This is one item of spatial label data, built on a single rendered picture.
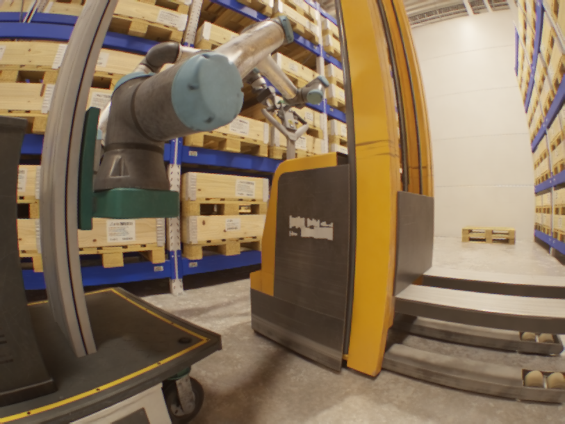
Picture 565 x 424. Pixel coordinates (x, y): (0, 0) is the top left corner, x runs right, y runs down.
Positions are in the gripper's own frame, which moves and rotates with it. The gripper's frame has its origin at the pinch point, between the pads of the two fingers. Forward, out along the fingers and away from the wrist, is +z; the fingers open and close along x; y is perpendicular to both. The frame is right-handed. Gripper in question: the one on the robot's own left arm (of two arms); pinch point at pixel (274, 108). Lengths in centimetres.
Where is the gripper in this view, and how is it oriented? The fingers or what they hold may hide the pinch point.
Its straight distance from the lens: 172.7
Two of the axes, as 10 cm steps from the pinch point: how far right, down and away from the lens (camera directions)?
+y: 5.4, -4.8, 6.9
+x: -6.6, 2.6, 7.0
